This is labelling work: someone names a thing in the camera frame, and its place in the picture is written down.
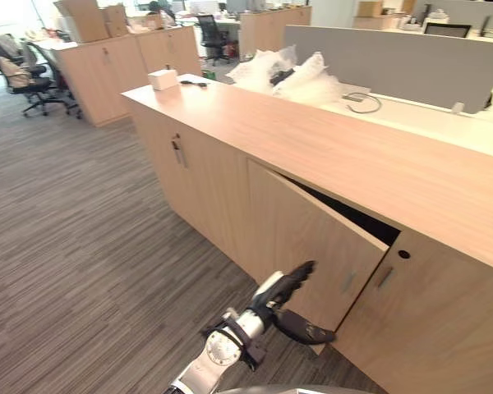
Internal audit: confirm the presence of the white bubble wrap bundle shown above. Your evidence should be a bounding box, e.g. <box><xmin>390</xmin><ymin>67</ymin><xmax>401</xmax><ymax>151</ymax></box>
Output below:
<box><xmin>225</xmin><ymin>44</ymin><xmax>299</xmax><ymax>94</ymax></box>
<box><xmin>270</xmin><ymin>51</ymin><xmax>373</xmax><ymax>108</ymax></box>

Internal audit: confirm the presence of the large cardboard box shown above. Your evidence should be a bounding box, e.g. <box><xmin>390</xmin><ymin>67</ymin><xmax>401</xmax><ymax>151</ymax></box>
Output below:
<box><xmin>52</xmin><ymin>0</ymin><xmax>110</xmax><ymax>44</ymax></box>

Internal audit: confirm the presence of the small white box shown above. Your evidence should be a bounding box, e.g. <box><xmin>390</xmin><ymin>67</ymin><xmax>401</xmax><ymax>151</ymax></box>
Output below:
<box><xmin>147</xmin><ymin>69</ymin><xmax>179</xmax><ymax>92</ymax></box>

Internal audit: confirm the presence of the grey desk divider panel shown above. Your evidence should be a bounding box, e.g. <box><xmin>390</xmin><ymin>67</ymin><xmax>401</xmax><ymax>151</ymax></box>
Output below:
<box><xmin>283</xmin><ymin>24</ymin><xmax>493</xmax><ymax>116</ymax></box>

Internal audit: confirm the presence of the light wood cabinet door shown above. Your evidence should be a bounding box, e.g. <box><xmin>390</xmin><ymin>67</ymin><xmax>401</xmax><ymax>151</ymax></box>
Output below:
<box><xmin>246</xmin><ymin>158</ymin><xmax>390</xmax><ymax>356</ymax></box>

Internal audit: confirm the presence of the white office desk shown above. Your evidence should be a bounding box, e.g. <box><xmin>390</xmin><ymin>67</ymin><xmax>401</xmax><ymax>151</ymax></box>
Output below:
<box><xmin>320</xmin><ymin>84</ymin><xmax>493</xmax><ymax>162</ymax></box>

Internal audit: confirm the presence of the small cardboard box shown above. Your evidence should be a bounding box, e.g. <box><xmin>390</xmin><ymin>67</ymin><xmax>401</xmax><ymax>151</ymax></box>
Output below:
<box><xmin>102</xmin><ymin>3</ymin><xmax>130</xmax><ymax>39</ymax></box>

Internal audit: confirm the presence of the black chair with beige cushion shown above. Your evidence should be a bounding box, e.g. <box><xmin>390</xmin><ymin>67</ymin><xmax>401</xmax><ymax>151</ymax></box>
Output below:
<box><xmin>0</xmin><ymin>53</ymin><xmax>71</xmax><ymax>118</ymax></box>

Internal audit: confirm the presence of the grey robot torso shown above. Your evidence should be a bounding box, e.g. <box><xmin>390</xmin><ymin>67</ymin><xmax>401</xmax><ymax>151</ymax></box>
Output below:
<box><xmin>217</xmin><ymin>384</ymin><xmax>381</xmax><ymax>394</ymax></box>

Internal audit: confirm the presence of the black chair backrest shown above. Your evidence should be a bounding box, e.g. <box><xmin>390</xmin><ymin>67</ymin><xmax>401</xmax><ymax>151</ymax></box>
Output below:
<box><xmin>422</xmin><ymin>22</ymin><xmax>473</xmax><ymax>39</ymax></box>

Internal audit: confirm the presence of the light wood storage cabinet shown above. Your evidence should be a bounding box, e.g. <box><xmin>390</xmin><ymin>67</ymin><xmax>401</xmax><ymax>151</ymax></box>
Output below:
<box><xmin>53</xmin><ymin>25</ymin><xmax>203</xmax><ymax>128</ymax></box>
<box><xmin>238</xmin><ymin>6</ymin><xmax>313</xmax><ymax>63</ymax></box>

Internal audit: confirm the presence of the long light wood cabinet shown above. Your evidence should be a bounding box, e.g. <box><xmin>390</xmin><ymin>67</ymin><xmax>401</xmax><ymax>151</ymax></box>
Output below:
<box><xmin>121</xmin><ymin>73</ymin><xmax>493</xmax><ymax>394</ymax></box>

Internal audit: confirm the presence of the silver handle with key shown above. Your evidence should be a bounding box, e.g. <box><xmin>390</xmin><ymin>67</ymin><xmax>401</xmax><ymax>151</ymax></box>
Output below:
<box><xmin>171</xmin><ymin>132</ymin><xmax>189</xmax><ymax>170</ymax></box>

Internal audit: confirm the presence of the small black device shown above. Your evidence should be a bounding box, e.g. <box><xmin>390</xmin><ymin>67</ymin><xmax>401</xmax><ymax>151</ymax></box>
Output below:
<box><xmin>270</xmin><ymin>68</ymin><xmax>296</xmax><ymax>87</ymax></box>

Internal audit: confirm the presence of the person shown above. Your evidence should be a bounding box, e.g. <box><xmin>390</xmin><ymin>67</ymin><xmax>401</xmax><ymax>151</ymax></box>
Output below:
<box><xmin>146</xmin><ymin>0</ymin><xmax>177</xmax><ymax>24</ymax></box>

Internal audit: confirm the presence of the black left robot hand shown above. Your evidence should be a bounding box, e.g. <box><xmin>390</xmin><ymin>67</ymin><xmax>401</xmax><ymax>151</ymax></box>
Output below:
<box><xmin>252</xmin><ymin>260</ymin><xmax>337</xmax><ymax>345</ymax></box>

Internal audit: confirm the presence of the black mesh office chair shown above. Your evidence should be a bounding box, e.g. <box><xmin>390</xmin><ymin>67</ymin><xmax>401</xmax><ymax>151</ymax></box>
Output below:
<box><xmin>193</xmin><ymin>14</ymin><xmax>232</xmax><ymax>67</ymax></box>

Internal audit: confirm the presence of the grey looped cable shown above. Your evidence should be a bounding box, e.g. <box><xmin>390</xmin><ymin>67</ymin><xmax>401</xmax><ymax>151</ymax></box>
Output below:
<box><xmin>341</xmin><ymin>92</ymin><xmax>384</xmax><ymax>114</ymax></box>

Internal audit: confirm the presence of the silver door handle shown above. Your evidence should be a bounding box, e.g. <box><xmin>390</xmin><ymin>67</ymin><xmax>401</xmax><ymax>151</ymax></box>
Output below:
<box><xmin>377</xmin><ymin>266</ymin><xmax>396</xmax><ymax>290</ymax></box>
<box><xmin>340</xmin><ymin>271</ymin><xmax>357</xmax><ymax>295</ymax></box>

